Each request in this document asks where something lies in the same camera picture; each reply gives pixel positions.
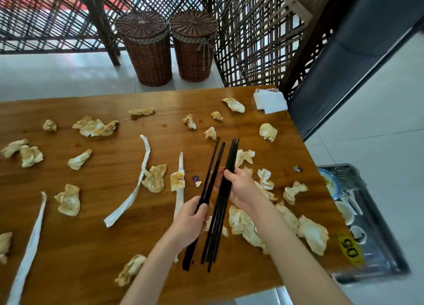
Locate dark wooden lattice screen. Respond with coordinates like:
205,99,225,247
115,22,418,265
208,0,335,100
0,0,212,67

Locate dark wooden post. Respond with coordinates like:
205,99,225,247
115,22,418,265
280,0,368,100

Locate white paper napkin pack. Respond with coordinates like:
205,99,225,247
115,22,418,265
253,89,288,115

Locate person's right forearm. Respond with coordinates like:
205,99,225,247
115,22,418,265
246,195,353,305

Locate dark wooden table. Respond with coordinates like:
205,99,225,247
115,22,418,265
0,85,360,305

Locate yellow oval number sticker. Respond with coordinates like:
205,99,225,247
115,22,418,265
337,233,366,266

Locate brown wicker lidded basket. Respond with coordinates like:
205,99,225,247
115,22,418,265
114,11,173,87
169,9,219,83

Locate blue rimmed plate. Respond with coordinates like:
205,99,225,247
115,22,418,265
318,168,342,201

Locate metal tray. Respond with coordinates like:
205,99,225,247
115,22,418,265
316,164,411,285

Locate grey blue pillar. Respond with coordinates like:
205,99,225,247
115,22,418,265
288,0,424,142

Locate person's right hand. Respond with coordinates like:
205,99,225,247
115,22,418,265
214,167,265,213

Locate person's left hand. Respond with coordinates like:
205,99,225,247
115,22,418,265
169,196,212,249

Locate person's left forearm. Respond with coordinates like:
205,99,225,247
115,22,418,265
121,237,193,305

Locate used napkins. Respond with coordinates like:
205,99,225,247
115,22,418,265
0,97,330,287

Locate white bowl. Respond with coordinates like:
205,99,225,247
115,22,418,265
334,200,356,226

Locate white spoon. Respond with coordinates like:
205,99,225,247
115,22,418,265
343,188,357,209
348,190,364,216

